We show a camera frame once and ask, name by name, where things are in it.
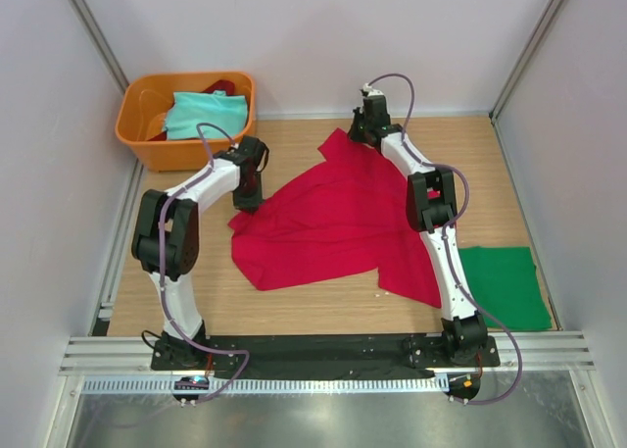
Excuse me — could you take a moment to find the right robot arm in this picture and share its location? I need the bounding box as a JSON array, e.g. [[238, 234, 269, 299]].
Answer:
[[349, 97, 488, 366]]

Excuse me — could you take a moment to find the dark red garment in bin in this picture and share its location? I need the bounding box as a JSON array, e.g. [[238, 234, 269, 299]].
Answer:
[[204, 79, 235, 96]]

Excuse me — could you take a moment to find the teal t-shirt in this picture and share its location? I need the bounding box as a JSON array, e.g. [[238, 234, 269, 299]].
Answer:
[[164, 91, 248, 141]]

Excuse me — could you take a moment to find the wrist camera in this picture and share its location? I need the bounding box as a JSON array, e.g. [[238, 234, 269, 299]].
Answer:
[[362, 83, 391, 127], [238, 135, 269, 173]]

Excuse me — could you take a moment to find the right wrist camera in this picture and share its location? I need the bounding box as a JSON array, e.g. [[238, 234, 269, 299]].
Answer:
[[362, 83, 391, 127]]

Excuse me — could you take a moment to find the red t-shirt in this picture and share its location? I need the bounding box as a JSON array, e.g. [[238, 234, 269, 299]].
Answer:
[[229, 129, 441, 308]]

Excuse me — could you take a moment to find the orange plastic bin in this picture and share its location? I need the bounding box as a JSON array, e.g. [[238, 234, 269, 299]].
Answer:
[[116, 71, 256, 172]]

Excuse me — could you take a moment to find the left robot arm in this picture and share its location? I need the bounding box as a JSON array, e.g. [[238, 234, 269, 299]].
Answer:
[[131, 136, 269, 371]]

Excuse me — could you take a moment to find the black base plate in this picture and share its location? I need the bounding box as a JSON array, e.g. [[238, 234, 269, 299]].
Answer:
[[151, 333, 500, 380]]

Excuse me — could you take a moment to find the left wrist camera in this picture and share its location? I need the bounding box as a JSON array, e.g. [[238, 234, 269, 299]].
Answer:
[[238, 135, 269, 173]]

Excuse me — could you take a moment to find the slotted cable duct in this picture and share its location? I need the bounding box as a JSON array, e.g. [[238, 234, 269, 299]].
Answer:
[[81, 374, 449, 398]]

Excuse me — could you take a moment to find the aluminium frame rail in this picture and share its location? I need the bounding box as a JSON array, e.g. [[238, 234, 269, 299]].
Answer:
[[60, 330, 595, 374]]

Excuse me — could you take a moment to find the folded green t-shirt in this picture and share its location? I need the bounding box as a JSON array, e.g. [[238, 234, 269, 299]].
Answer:
[[459, 247, 552, 331]]

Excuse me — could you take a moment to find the orange garment in bin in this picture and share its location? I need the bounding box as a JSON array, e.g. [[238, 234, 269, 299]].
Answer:
[[146, 112, 167, 142]]

